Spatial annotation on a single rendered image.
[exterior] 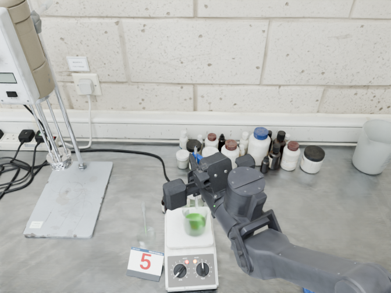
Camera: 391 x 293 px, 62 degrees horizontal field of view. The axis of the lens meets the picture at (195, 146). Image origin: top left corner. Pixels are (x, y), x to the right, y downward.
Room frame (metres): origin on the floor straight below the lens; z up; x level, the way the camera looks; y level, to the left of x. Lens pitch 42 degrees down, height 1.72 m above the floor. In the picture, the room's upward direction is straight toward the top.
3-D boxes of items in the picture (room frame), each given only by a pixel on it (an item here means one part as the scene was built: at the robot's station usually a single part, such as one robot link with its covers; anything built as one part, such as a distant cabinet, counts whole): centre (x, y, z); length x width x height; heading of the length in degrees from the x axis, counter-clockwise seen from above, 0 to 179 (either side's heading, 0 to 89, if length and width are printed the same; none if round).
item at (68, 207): (0.66, 0.39, 0.91); 0.30 x 0.20 x 0.01; 178
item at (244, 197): (0.30, -0.09, 1.29); 0.11 x 0.08 x 0.12; 29
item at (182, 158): (0.80, 0.04, 0.93); 0.05 x 0.05 x 0.05
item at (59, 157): (0.67, 0.39, 1.17); 0.07 x 0.07 x 0.25
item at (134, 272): (0.42, 0.13, 0.92); 0.09 x 0.06 x 0.04; 78
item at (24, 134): (0.89, 0.61, 0.95); 0.07 x 0.04 x 0.02; 178
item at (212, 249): (0.47, 0.02, 0.94); 0.22 x 0.13 x 0.08; 4
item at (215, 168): (0.38, -0.04, 1.30); 0.07 x 0.06 x 0.07; 118
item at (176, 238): (0.49, 0.02, 0.98); 0.12 x 0.12 x 0.01; 4
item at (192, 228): (0.48, 0.00, 1.03); 0.07 x 0.06 x 0.08; 86
